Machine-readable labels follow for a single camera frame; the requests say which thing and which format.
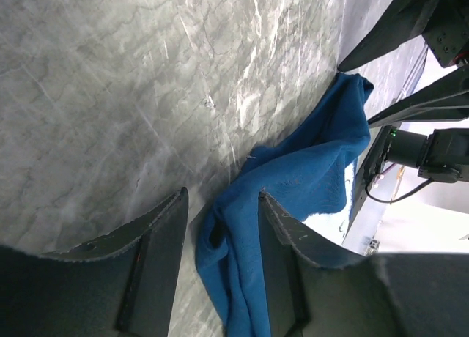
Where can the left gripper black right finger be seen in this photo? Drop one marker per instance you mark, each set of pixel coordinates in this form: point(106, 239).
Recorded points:
point(315, 287)

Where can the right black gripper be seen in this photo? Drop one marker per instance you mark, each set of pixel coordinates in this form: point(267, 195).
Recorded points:
point(444, 26)

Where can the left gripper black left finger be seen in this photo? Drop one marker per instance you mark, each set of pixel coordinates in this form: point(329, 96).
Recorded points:
point(119, 284)

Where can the dark blue t shirt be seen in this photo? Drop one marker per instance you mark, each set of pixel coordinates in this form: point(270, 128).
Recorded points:
point(305, 173)

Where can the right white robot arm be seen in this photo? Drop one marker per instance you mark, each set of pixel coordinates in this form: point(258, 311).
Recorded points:
point(442, 156)

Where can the black base beam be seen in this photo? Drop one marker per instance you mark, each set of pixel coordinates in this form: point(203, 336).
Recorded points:
point(370, 167)

